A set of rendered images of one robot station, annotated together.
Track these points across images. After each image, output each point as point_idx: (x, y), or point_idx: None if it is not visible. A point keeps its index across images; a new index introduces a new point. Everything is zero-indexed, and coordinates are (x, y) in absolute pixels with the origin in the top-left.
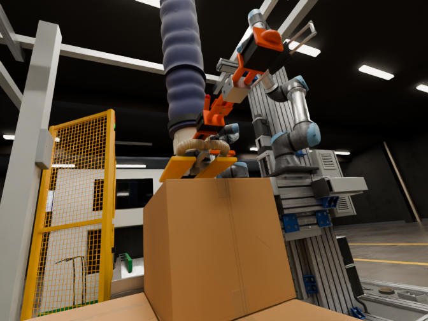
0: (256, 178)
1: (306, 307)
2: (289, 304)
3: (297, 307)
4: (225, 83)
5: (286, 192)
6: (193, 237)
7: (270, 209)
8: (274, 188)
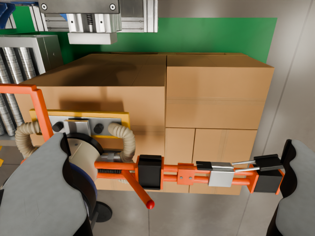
0: (164, 102)
1: (179, 71)
2: (169, 74)
3: (176, 74)
4: (218, 186)
5: (115, 17)
6: (165, 135)
7: (165, 84)
8: (115, 40)
